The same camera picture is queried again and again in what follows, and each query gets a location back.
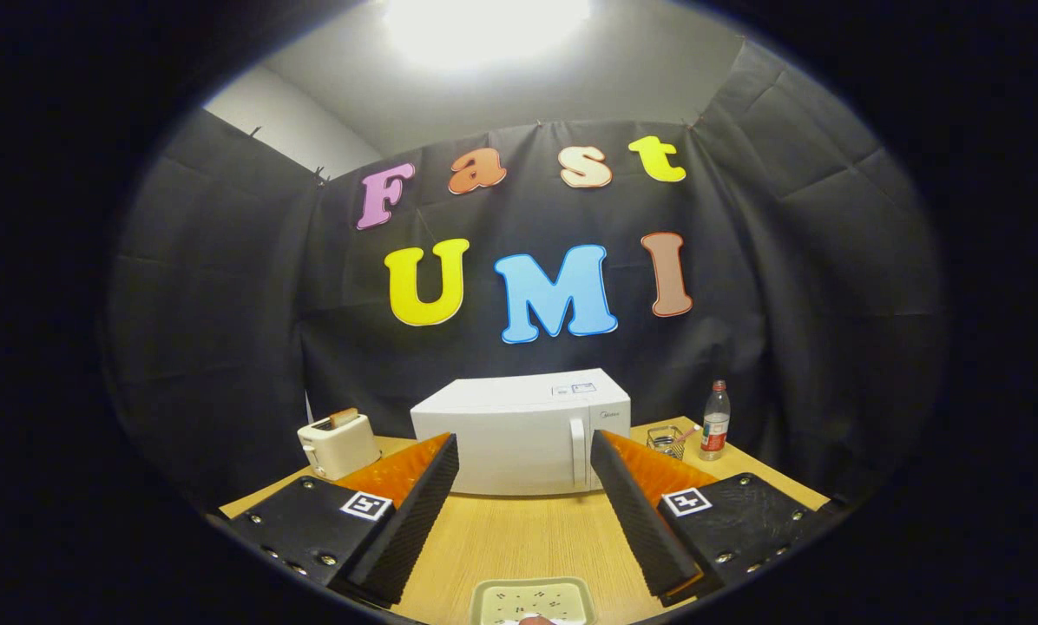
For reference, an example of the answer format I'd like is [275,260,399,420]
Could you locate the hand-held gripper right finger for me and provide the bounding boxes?
[588,429,837,607]

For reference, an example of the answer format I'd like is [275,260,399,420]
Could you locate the clear plastic bottle red label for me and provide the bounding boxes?
[699,379,733,462]

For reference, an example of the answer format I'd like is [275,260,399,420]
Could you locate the wire mesh holder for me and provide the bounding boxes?
[646,424,687,461]

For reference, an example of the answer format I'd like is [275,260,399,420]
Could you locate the cream toaster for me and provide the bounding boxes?
[297,412,383,482]

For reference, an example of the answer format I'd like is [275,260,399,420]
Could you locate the white microwave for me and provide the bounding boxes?
[410,368,633,497]

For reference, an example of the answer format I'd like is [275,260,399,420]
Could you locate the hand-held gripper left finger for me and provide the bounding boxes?
[224,432,461,609]

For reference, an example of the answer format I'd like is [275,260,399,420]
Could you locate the cream tray with cherry print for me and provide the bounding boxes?
[470,576,596,625]

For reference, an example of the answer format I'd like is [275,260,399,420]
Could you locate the black backdrop cloth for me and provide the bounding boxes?
[102,39,949,513]

